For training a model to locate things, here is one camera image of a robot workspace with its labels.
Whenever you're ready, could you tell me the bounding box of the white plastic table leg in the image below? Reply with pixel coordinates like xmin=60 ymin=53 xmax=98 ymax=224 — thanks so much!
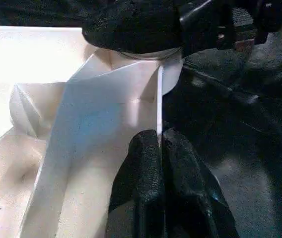
xmin=119 ymin=47 xmax=181 ymax=61

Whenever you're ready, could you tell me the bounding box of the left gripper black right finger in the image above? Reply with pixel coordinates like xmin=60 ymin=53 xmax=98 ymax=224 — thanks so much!
xmin=161 ymin=127 xmax=241 ymax=238

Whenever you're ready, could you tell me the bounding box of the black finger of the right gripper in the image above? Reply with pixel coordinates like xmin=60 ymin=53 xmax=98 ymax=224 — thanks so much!
xmin=81 ymin=0 xmax=185 ymax=55

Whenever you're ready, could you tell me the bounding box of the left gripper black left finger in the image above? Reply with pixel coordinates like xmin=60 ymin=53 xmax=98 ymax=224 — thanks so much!
xmin=104 ymin=130 xmax=165 ymax=238

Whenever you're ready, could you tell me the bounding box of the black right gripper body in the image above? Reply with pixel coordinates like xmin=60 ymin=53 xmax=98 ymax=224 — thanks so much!
xmin=178 ymin=0 xmax=282 ymax=56

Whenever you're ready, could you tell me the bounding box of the white plastic table top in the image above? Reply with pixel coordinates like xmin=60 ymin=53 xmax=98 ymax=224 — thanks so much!
xmin=0 ymin=25 xmax=185 ymax=238

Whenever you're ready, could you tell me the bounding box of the black work mat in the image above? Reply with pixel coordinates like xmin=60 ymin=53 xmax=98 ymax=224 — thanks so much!
xmin=158 ymin=30 xmax=282 ymax=238

